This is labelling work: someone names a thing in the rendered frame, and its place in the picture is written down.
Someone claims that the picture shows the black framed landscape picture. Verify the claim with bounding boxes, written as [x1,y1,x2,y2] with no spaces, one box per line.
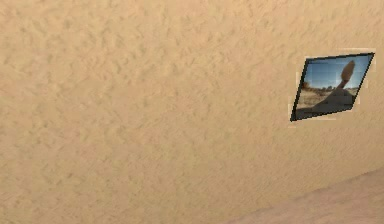
[289,52,376,122]

